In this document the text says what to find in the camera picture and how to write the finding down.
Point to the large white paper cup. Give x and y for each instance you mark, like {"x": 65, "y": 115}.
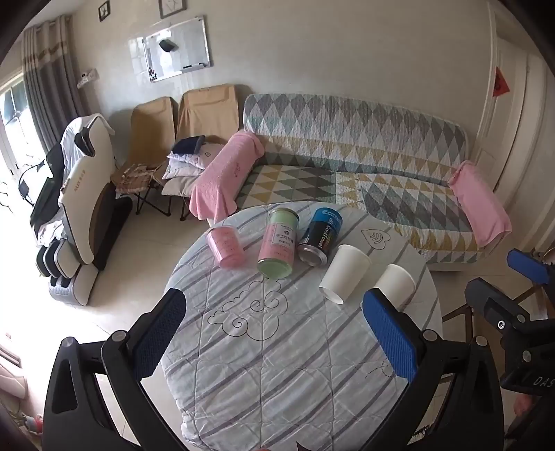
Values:
{"x": 344, "y": 273}

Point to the small white paper cup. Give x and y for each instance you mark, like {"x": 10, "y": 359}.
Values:
{"x": 396, "y": 282}

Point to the stack of pillows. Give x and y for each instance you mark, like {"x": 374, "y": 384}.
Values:
{"x": 195, "y": 164}

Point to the black whiteboard eraser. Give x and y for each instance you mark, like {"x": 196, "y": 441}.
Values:
{"x": 168, "y": 44}

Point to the small picture frame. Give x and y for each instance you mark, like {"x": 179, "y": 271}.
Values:
{"x": 104, "y": 11}

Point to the dark blue cushion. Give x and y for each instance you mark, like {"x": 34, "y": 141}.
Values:
{"x": 188, "y": 145}

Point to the green jar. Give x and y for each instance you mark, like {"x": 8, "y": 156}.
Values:
{"x": 279, "y": 243}

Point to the blue and black can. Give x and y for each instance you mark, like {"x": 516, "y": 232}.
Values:
{"x": 321, "y": 236}

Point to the striped quilted table cover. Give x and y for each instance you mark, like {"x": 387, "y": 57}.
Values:
{"x": 277, "y": 355}

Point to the pink jar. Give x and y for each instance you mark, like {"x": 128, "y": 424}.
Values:
{"x": 226, "y": 248}

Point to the wooden chair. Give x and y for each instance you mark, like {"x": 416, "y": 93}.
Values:
{"x": 456, "y": 313}

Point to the person's right hand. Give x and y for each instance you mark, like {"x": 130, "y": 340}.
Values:
{"x": 523, "y": 405}

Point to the white door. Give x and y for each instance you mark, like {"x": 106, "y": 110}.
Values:
{"x": 516, "y": 130}

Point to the grey curtain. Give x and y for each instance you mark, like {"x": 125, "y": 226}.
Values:
{"x": 50, "y": 86}

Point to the beige folding chair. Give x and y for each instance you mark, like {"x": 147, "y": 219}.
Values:
{"x": 151, "y": 130}
{"x": 208, "y": 112}

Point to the sofa with diamond-pattern cover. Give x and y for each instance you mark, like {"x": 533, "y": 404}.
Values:
{"x": 347, "y": 143}

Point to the whiteboard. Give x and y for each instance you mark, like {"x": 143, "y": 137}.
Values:
{"x": 186, "y": 47}

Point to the large picture frame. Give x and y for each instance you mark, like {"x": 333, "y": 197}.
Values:
{"x": 172, "y": 8}

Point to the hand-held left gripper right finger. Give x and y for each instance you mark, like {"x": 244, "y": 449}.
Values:
{"x": 390, "y": 329}

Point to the pink towel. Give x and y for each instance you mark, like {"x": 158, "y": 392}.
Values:
{"x": 479, "y": 204}
{"x": 221, "y": 173}

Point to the white massage chair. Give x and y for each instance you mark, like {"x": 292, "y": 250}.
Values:
{"x": 82, "y": 195}

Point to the red door decoration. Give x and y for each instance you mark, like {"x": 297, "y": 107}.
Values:
{"x": 501, "y": 83}

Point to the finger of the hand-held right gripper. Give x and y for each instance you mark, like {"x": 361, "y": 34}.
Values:
{"x": 490, "y": 299}
{"x": 527, "y": 265}

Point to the plaid cloth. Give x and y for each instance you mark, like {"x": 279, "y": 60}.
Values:
{"x": 132, "y": 178}

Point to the white power strip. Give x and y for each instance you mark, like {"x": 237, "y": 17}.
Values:
{"x": 88, "y": 79}

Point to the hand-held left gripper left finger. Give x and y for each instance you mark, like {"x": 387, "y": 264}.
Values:
{"x": 160, "y": 334}

